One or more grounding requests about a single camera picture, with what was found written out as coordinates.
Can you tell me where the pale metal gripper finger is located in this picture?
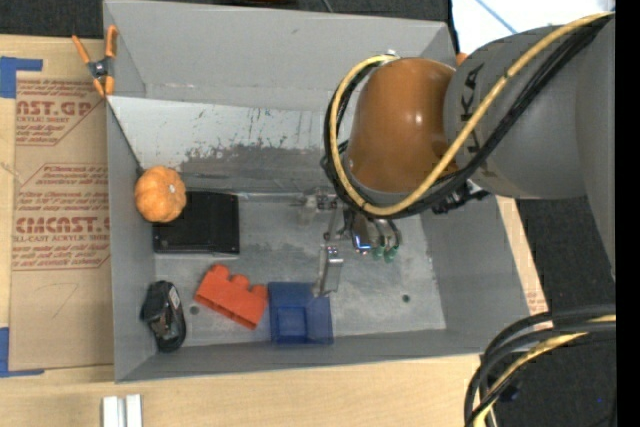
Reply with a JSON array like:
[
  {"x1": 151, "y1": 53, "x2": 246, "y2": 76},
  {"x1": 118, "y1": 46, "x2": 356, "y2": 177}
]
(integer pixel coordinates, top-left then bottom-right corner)
[
  {"x1": 297, "y1": 193, "x2": 340, "y2": 223},
  {"x1": 312, "y1": 244, "x2": 346, "y2": 298}
]

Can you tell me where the blue translucent plastic box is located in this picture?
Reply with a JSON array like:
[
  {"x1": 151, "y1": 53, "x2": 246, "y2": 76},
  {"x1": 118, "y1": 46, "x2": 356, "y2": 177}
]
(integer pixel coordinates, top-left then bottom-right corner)
[{"x1": 267, "y1": 281, "x2": 335, "y2": 346}]

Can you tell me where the orange-red toy building brick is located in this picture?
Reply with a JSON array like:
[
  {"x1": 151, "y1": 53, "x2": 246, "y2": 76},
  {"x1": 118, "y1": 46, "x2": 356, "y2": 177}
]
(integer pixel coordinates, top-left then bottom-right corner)
[{"x1": 193, "y1": 263, "x2": 270, "y2": 330}]

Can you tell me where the black flat box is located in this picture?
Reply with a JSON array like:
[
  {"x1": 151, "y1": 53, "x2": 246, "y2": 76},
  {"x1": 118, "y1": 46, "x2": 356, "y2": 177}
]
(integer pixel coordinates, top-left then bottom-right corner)
[{"x1": 152, "y1": 190, "x2": 241, "y2": 256}]

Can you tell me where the grey metal bin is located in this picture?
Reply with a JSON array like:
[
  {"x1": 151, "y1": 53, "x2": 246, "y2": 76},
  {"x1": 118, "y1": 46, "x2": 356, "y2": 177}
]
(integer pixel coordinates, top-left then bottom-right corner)
[{"x1": 102, "y1": 0, "x2": 532, "y2": 384}]

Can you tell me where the orange toy pumpkin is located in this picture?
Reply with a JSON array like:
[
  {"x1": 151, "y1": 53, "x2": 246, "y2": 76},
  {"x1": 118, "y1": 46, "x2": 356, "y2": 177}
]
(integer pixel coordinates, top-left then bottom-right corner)
[{"x1": 133, "y1": 165, "x2": 188, "y2": 224}]

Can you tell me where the brown cardboard board red print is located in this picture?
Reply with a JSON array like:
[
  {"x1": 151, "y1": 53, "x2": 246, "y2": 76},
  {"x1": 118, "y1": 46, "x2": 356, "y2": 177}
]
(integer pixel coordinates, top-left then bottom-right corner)
[{"x1": 0, "y1": 33, "x2": 555, "y2": 379}]

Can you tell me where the black cylinder on white bracket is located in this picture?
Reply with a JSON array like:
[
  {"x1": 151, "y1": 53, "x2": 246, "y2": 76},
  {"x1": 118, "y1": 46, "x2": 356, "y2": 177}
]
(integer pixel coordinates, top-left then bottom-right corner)
[{"x1": 430, "y1": 184, "x2": 491, "y2": 216}]

